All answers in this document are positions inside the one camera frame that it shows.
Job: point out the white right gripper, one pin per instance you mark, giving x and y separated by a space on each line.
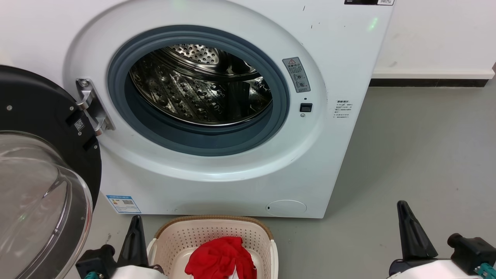
430 270

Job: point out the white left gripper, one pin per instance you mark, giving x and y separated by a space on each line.
135 273

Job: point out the red garment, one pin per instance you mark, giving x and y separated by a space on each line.
219 257

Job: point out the cream perforated laundry basket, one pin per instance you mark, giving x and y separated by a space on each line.
217 228

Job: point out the silver metal door hinge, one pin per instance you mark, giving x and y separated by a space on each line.
93 106

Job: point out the stainless steel washing machine drum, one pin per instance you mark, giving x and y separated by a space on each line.
186 97

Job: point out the black glass washer door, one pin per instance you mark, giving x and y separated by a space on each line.
35 104

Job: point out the blue energy label sticker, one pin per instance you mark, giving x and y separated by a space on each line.
123 204

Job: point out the white front-load washing machine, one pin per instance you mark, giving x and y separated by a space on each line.
329 155

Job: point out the round white filter cover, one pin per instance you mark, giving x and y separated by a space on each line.
286 208

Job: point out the clear text notice sticker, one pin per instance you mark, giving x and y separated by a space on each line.
343 109

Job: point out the black door latch socket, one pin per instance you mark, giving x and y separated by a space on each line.
305 107

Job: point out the grey warning symbol sticker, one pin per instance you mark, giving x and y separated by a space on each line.
296 75

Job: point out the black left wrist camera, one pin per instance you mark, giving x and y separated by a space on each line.
95 261

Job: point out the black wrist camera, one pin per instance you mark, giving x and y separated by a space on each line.
95 261
472 250

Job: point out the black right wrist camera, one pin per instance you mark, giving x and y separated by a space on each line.
472 250

